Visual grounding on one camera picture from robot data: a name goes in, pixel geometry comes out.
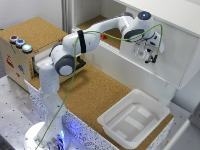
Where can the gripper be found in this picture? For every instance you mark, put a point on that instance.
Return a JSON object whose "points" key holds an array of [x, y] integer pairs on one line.
{"points": [[150, 45]]}

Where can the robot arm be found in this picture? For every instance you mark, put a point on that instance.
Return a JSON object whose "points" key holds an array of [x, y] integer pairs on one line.
{"points": [[56, 60]]}

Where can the white sliding door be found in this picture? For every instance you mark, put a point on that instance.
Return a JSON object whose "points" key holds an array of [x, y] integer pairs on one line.
{"points": [[176, 56]]}

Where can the white cabinet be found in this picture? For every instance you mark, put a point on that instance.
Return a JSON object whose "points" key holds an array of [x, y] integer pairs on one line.
{"points": [[180, 16]]}

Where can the pink block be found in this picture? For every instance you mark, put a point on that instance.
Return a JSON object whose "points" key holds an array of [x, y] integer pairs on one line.
{"points": [[104, 36]]}

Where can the white plastic box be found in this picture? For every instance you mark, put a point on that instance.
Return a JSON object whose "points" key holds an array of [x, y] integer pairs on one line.
{"points": [[133, 120]]}

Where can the wooden drawer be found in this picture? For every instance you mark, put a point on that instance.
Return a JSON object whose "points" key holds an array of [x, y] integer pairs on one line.
{"points": [[37, 64]]}

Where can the wooden drawer box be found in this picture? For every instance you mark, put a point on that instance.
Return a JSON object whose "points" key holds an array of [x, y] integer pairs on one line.
{"points": [[33, 31]]}

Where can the green button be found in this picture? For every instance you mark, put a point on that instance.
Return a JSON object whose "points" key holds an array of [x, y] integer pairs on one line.
{"points": [[27, 48]]}

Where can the blue button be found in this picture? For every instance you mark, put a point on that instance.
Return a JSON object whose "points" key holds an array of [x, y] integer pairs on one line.
{"points": [[20, 42]]}

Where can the red button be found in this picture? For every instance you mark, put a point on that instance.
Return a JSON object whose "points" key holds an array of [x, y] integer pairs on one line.
{"points": [[13, 39]]}

